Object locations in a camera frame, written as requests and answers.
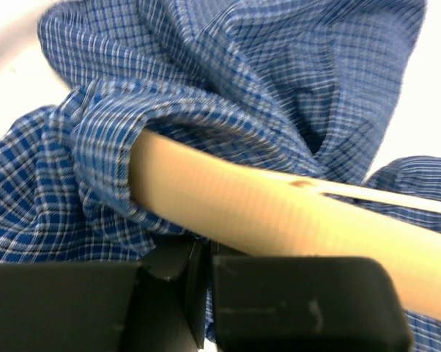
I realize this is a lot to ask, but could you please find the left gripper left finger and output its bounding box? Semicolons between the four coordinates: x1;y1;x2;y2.
0;241;206;351

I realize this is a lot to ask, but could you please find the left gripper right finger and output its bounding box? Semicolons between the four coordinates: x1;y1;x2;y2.
211;243;413;351

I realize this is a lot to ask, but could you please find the beige wooden hanger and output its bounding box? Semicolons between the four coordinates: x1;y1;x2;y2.
129;130;441;320

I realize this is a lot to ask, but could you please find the blue checkered shirt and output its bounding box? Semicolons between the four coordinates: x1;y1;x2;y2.
0;0;441;352

